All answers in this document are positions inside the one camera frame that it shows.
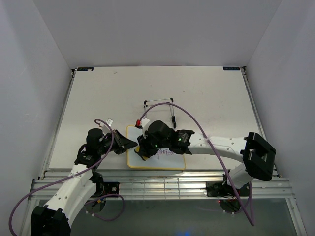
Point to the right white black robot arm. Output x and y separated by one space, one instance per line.
255 154

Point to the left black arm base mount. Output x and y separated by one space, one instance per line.
105 188

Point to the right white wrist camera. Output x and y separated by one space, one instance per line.
143 123

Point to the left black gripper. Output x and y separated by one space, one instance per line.
123 143

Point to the blue label sticker left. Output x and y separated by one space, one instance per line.
85 69

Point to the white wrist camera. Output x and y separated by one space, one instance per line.
143 123
106 125

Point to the aluminium extrusion frame rail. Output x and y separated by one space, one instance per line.
186 185

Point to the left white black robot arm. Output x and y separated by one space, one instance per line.
55 218

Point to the yellow black whiteboard eraser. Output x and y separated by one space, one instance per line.
139 148

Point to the yellow framed whiteboard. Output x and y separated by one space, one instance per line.
164 159

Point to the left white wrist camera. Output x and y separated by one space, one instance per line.
106 125

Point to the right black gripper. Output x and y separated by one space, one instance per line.
144 148

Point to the metal wire whiteboard stand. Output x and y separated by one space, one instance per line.
165 112

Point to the blue label sticker right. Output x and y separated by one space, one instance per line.
231 68

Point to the blue label sticker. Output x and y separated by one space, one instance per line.
231 68
85 69

